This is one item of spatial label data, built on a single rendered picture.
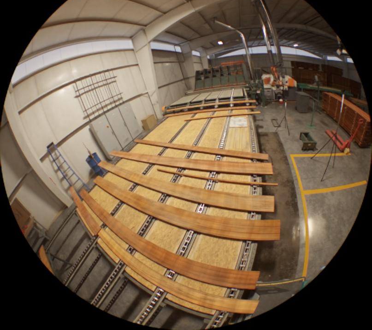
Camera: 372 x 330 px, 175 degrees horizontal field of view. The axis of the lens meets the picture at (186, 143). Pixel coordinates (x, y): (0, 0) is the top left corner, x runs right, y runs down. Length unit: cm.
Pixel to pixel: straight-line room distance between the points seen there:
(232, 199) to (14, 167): 671
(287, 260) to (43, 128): 751
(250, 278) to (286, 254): 117
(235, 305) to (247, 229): 83
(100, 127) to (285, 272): 686
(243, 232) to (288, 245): 126
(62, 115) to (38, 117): 119
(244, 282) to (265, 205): 87
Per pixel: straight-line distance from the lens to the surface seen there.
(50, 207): 648
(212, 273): 134
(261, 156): 210
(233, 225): 140
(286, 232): 248
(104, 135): 578
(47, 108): 607
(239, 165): 191
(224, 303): 140
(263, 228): 143
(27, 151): 507
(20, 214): 664
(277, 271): 237
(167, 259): 145
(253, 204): 153
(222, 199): 155
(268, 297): 150
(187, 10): 778
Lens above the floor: 221
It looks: 30 degrees down
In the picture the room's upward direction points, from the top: 18 degrees counter-clockwise
